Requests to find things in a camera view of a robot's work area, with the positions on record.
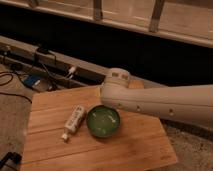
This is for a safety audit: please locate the blue device on floor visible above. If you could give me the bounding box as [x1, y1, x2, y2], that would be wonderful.
[24, 75, 41, 88]

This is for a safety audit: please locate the black clamp at corner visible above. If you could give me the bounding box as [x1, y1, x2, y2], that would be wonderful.
[0, 152, 22, 170]

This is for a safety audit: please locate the black cable on floor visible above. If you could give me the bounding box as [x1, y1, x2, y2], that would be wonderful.
[0, 71, 33, 104]

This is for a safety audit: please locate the white plug connector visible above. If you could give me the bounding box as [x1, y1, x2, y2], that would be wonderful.
[66, 66, 77, 79]

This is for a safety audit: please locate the white plastic bottle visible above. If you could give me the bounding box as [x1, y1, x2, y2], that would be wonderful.
[61, 105, 86, 142]

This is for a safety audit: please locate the wooden cutting board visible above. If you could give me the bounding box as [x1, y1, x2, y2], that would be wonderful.
[21, 86, 177, 171]

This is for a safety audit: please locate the green ceramic bowl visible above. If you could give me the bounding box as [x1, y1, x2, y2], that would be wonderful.
[86, 105, 120, 138]

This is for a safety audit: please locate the grey metal rail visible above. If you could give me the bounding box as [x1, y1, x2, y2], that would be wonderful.
[0, 35, 213, 128]

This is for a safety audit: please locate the black power adapter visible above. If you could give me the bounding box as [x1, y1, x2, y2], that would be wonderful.
[36, 47, 50, 55]

